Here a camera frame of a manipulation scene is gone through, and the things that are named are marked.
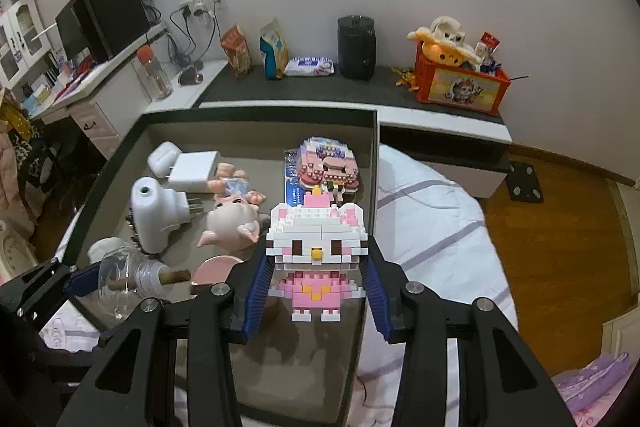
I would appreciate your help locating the black computer tower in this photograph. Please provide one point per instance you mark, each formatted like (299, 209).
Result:
(112, 17)

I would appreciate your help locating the black bathroom scale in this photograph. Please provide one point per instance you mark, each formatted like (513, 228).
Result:
(526, 182)

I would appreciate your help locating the wet wipes packet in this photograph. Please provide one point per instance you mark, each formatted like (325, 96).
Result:
(307, 66)

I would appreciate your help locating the pink pig figurine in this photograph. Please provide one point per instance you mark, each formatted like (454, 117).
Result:
(232, 217)

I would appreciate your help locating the white glass door cabinet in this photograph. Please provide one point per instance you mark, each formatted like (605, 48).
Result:
(20, 42)

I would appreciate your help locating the long blue box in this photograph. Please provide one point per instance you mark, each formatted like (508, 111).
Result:
(292, 187)

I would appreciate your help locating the black computer monitor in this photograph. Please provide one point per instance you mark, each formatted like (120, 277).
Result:
(72, 32)

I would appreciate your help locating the pink box with dark inside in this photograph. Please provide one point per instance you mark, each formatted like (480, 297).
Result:
(310, 357)

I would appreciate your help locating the red toy storage box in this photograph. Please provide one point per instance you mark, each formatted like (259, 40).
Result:
(465, 89)

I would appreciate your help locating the white wall power strip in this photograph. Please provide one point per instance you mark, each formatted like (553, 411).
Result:
(202, 0)

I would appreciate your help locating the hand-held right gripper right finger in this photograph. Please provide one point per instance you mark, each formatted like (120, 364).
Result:
(380, 302)

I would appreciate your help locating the white electric brush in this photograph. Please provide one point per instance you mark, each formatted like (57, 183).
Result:
(155, 212)

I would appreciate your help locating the black beaded hair clip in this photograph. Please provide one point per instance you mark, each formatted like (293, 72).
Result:
(136, 234)

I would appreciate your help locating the rose gold round jar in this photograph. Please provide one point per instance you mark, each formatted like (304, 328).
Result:
(215, 269)

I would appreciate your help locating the white desk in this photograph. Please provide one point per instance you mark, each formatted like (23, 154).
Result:
(100, 107)

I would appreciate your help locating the dark computer mouse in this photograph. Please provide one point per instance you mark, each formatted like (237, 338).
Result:
(191, 76)

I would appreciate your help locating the blue and yellow snack bag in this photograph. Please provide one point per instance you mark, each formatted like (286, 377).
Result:
(274, 52)

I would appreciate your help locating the white charger plug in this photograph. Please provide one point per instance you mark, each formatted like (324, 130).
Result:
(195, 172)

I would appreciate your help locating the clear bottle with orange cap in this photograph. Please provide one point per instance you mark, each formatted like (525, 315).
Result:
(154, 74)

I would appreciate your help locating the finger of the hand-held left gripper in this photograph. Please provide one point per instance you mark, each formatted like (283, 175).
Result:
(87, 279)
(47, 282)

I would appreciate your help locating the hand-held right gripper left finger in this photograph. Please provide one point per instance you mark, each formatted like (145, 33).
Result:
(256, 297)

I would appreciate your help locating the red snack bag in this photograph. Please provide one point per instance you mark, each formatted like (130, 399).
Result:
(237, 52)

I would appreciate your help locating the white and orange plush toy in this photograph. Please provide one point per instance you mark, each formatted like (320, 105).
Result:
(442, 39)

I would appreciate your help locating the pink printed blanket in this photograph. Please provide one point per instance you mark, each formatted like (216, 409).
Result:
(590, 387)

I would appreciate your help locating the small yellow toy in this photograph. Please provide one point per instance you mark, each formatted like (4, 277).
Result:
(405, 78)

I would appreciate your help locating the pink block model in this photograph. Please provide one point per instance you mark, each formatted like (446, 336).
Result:
(327, 162)

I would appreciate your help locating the white cat block figure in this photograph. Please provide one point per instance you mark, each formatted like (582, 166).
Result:
(315, 247)

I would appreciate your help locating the white rounded case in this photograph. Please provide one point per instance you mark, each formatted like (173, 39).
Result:
(161, 159)

